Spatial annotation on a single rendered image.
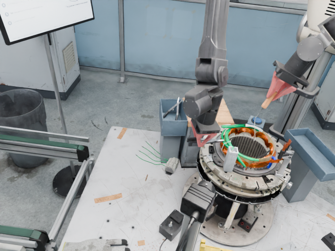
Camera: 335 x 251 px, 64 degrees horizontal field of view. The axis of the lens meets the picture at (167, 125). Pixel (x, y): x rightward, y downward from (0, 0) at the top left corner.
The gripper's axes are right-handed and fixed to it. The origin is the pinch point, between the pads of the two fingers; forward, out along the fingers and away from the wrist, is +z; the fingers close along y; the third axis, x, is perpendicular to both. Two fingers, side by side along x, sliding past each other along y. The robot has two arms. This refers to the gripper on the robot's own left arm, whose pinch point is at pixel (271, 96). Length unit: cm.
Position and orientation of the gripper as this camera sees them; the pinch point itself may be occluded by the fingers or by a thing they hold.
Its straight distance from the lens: 87.0
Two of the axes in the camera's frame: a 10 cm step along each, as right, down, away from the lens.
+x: 1.6, -5.4, 8.3
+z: -4.4, 7.2, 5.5
